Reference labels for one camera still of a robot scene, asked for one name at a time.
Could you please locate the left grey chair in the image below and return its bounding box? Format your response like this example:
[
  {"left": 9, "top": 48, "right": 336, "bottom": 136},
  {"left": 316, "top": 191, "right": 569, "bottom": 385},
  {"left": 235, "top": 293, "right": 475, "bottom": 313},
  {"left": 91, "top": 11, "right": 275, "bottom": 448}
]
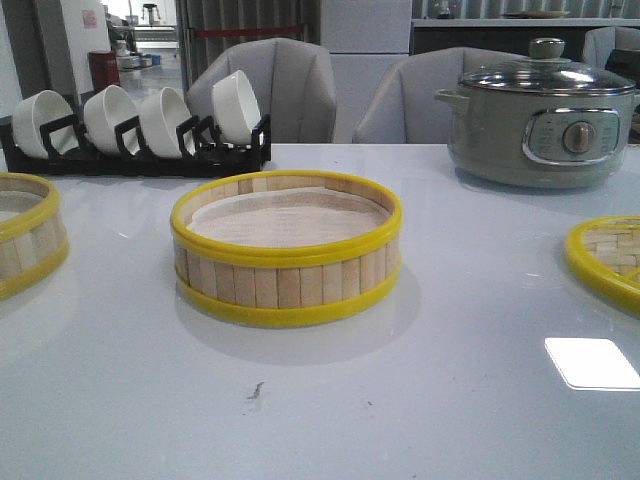
[{"left": 185, "top": 38, "right": 337, "bottom": 144}]

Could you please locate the bamboo steamer basket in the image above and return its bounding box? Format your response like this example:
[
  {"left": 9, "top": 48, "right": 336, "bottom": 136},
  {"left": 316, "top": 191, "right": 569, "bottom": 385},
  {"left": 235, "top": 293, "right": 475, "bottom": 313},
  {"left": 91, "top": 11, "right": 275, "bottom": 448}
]
[
  {"left": 1, "top": 172, "right": 69, "bottom": 299},
  {"left": 170, "top": 170, "right": 402, "bottom": 327}
]

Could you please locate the white steamer liner paper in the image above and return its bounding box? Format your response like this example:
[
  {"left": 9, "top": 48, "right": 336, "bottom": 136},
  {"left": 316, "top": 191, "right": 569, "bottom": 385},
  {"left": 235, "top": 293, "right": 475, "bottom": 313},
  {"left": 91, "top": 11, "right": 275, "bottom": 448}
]
[{"left": 188, "top": 187, "right": 390, "bottom": 248}]

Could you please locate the woven bamboo steamer lid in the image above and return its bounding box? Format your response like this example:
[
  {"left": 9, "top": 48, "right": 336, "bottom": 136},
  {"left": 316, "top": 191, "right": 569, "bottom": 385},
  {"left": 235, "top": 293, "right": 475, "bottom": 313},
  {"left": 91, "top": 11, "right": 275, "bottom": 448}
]
[{"left": 564, "top": 215, "right": 639, "bottom": 315}]

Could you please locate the middle grey chair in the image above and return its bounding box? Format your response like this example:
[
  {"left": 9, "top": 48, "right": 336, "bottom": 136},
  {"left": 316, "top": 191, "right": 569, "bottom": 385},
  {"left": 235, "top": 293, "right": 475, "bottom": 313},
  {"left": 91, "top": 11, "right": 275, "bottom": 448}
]
[{"left": 352, "top": 47, "right": 520, "bottom": 144}]

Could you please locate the red bin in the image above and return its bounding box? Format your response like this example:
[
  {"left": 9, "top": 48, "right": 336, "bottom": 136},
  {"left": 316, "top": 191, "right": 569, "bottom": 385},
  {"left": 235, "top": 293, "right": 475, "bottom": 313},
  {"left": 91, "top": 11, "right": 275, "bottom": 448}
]
[{"left": 88, "top": 51, "right": 120, "bottom": 93}]

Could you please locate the white bowl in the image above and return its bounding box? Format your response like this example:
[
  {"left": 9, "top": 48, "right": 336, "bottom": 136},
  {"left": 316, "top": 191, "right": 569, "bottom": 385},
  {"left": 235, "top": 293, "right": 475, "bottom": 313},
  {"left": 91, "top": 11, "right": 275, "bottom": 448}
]
[
  {"left": 11, "top": 90, "right": 73, "bottom": 159},
  {"left": 139, "top": 87, "right": 192, "bottom": 159},
  {"left": 83, "top": 85, "right": 138, "bottom": 155},
  {"left": 211, "top": 70, "right": 261, "bottom": 146}
]

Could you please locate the grey electric cooking pot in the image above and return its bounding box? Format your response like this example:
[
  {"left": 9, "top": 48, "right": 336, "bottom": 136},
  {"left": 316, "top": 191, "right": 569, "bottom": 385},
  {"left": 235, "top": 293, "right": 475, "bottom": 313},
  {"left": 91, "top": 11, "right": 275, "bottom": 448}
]
[{"left": 435, "top": 86, "right": 639, "bottom": 189}]

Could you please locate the right grey chair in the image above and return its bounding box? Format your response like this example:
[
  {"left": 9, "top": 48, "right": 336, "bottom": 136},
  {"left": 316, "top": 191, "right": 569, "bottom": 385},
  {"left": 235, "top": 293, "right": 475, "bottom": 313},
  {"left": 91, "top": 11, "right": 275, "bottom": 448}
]
[{"left": 582, "top": 27, "right": 639, "bottom": 81}]

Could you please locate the black dish rack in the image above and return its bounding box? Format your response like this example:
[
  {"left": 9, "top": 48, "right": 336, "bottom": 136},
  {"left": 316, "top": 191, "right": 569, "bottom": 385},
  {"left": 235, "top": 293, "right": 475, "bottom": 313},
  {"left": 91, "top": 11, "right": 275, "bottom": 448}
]
[{"left": 1, "top": 114, "right": 271, "bottom": 179}]

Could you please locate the glass pot lid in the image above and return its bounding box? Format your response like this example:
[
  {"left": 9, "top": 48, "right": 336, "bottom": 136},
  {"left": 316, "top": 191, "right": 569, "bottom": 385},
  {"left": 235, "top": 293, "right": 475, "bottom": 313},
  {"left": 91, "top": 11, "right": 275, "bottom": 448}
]
[{"left": 459, "top": 37, "right": 636, "bottom": 96}]

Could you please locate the grey chair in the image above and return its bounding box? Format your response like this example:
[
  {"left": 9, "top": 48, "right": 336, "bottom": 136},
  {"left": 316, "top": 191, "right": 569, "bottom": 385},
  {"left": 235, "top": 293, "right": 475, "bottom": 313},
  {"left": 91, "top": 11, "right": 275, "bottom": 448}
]
[
  {"left": 352, "top": 47, "right": 520, "bottom": 144},
  {"left": 582, "top": 27, "right": 639, "bottom": 81},
  {"left": 185, "top": 38, "right": 337, "bottom": 144}
]

